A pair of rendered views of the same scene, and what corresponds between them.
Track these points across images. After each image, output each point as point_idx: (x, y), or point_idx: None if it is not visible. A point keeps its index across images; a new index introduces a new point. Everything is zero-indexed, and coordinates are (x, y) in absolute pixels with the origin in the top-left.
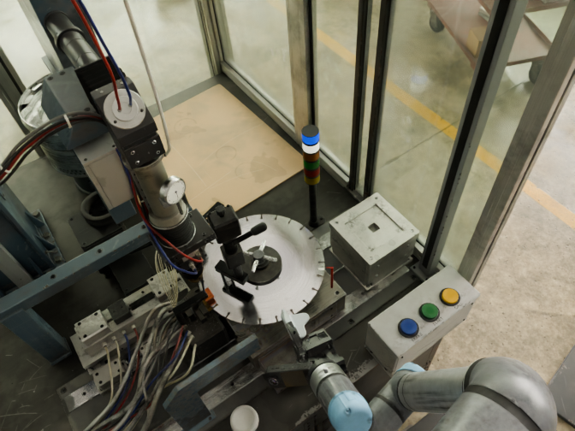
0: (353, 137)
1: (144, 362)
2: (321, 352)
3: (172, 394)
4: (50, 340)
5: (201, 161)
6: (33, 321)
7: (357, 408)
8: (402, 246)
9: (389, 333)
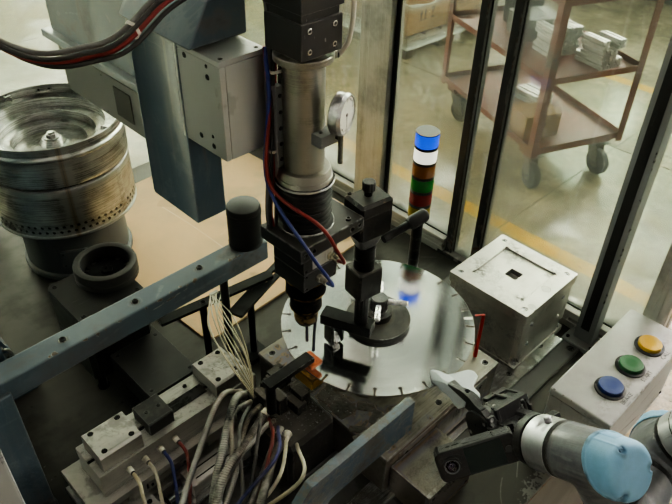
0: (461, 163)
1: (220, 474)
2: (514, 415)
3: (299, 497)
4: (34, 471)
5: (223, 229)
6: (21, 422)
7: (633, 445)
8: (559, 295)
9: (586, 397)
